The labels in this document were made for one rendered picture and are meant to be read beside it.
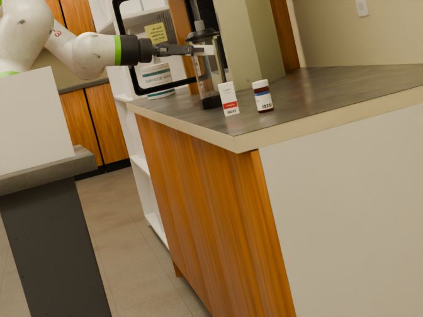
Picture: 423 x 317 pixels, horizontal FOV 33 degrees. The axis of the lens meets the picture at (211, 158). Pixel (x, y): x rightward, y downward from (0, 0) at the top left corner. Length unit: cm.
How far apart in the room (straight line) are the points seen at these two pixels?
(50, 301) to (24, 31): 71
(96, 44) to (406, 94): 92
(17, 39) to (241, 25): 95
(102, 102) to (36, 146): 570
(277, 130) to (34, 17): 73
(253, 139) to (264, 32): 120
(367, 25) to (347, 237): 102
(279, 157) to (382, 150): 25
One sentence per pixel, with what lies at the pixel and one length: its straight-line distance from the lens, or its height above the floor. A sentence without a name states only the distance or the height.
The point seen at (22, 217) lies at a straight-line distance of 186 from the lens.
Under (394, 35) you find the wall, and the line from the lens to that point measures 232.
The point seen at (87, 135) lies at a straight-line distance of 754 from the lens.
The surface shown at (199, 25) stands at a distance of 220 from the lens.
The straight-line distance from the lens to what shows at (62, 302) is 192.
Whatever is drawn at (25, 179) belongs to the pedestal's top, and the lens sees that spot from 179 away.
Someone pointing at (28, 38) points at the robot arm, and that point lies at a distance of 193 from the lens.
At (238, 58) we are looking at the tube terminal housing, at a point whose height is 105.
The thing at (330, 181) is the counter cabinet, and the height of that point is 78.
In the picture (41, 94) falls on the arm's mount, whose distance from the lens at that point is 184.
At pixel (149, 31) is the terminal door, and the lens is 286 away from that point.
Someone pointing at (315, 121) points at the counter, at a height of 92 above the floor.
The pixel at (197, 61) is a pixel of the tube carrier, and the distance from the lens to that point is 218.
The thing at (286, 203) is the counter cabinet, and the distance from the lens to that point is 157.
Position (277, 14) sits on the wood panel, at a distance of 303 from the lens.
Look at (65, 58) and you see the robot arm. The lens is 225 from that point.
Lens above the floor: 116
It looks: 10 degrees down
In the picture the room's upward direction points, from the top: 13 degrees counter-clockwise
